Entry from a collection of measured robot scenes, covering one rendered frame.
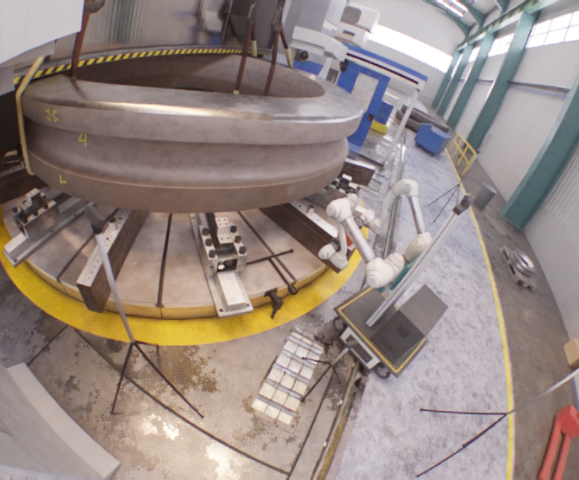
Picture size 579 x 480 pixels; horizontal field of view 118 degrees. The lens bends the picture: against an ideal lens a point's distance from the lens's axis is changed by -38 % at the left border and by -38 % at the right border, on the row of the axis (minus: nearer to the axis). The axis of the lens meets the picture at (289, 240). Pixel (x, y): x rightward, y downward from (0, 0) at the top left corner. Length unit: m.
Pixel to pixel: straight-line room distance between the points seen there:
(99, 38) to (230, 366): 4.07
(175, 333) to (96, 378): 0.87
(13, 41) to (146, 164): 1.47
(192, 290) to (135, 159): 1.24
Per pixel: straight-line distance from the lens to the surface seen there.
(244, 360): 2.62
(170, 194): 2.36
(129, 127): 2.18
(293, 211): 3.17
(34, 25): 1.73
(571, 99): 10.87
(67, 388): 2.72
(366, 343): 2.73
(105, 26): 4.17
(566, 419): 5.37
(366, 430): 2.79
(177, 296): 2.54
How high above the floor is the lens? 2.39
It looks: 40 degrees down
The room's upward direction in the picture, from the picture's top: 20 degrees clockwise
